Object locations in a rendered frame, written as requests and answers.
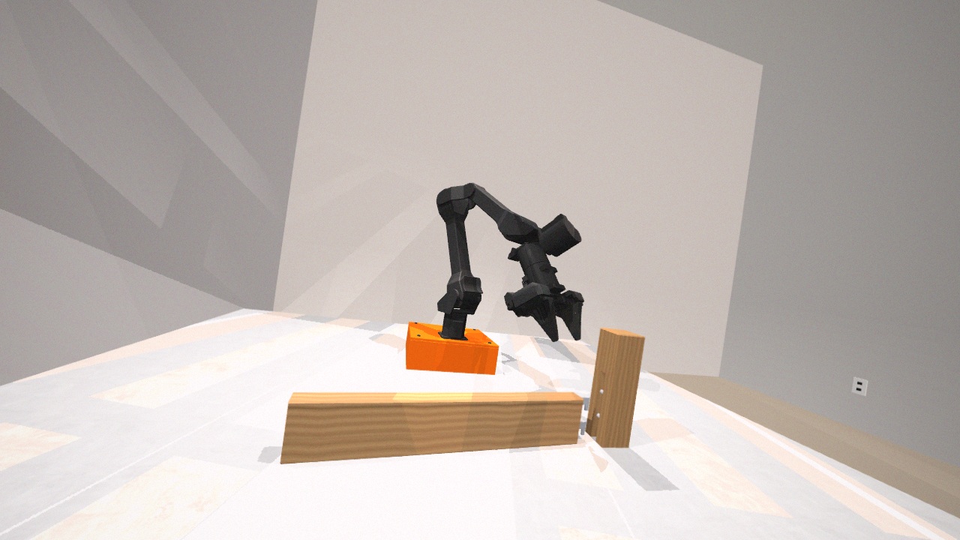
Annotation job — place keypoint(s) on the wooden side rail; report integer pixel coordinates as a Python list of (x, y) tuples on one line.
[(342, 426)]

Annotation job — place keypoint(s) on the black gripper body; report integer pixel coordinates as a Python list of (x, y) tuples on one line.
[(542, 282)]

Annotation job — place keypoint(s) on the wooden post with slot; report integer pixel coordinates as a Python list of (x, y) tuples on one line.
[(614, 387)]

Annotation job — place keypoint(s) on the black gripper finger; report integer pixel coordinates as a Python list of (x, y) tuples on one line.
[(572, 318), (543, 311)]

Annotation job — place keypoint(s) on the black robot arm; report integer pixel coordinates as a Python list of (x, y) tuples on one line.
[(464, 291)]

